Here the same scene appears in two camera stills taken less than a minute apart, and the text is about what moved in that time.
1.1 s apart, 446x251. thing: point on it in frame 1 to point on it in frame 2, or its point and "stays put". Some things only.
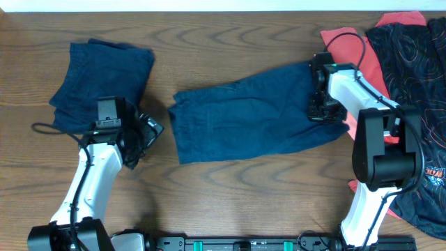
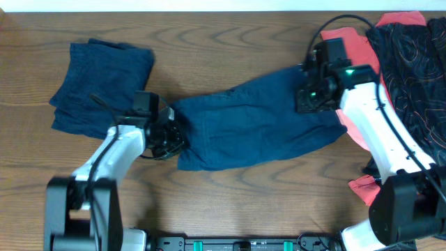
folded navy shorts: x=97 y=69 stays put
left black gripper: x=150 y=134 to x=178 y=142
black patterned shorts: x=414 y=59 stays put
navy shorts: x=263 y=113 stays put
